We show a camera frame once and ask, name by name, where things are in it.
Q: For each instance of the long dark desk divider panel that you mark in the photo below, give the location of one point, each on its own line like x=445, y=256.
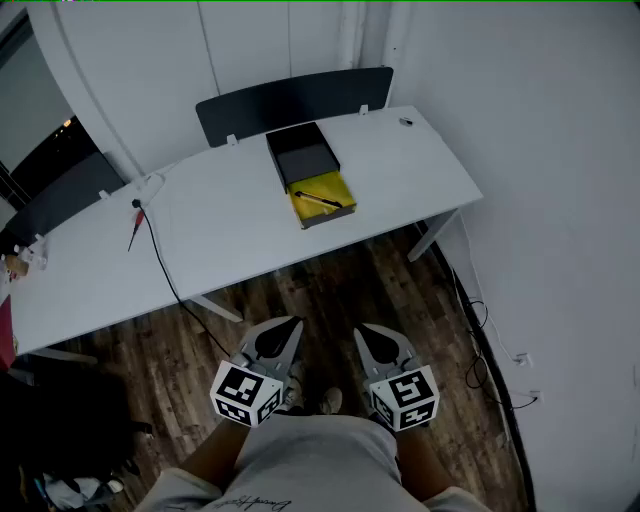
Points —
x=290, y=105

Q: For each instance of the person's right shoe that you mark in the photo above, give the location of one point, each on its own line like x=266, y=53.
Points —
x=331, y=401

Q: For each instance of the white divider clip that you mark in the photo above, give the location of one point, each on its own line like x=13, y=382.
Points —
x=364, y=110
x=232, y=140
x=40, y=240
x=104, y=195

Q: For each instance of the black bag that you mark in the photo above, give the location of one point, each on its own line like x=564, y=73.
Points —
x=60, y=425

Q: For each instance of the white desk leg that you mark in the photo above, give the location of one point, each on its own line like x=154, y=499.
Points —
x=65, y=356
x=220, y=309
x=432, y=237

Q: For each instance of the person's left forearm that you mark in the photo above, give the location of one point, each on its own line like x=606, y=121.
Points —
x=215, y=452

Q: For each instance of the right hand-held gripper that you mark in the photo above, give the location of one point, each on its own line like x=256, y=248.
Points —
x=405, y=397

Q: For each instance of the red object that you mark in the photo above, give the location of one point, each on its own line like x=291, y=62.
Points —
x=6, y=335

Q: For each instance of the black baseboard strip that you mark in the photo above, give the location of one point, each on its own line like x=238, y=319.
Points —
x=492, y=360

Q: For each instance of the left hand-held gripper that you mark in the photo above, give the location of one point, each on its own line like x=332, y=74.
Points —
x=245, y=395

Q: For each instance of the white wall outlet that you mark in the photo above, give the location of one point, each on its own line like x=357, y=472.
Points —
x=523, y=359
x=536, y=397

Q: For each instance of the short dark desk divider panel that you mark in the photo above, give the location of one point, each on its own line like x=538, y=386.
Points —
x=65, y=200

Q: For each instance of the black and gold pen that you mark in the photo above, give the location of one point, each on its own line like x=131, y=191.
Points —
x=317, y=199

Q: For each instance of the white power strip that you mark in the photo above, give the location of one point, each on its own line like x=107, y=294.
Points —
x=150, y=186

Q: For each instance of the clear plastic bottle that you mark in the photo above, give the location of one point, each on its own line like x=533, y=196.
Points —
x=35, y=255

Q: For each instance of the person's grey shirt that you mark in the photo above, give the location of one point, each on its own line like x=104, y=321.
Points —
x=310, y=465

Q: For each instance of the white item in bag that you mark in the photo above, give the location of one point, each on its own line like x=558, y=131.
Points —
x=85, y=487

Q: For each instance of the window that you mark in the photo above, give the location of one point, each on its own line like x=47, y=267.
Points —
x=55, y=150

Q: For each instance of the person's right forearm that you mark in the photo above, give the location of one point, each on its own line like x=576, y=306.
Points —
x=425, y=465

